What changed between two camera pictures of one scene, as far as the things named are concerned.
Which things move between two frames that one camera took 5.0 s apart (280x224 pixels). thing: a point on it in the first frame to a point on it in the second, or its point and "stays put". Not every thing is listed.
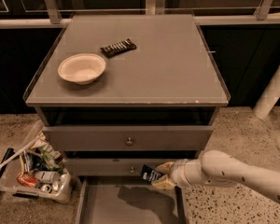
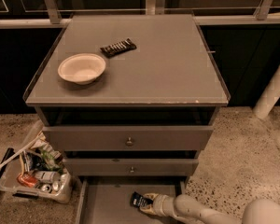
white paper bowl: [81, 68] stays put
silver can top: [46, 188] stays put
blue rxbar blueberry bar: [149, 175] to [137, 200]
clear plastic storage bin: [37, 170] stays put
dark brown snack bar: [118, 48] stays put
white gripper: [178, 173] to [159, 204]
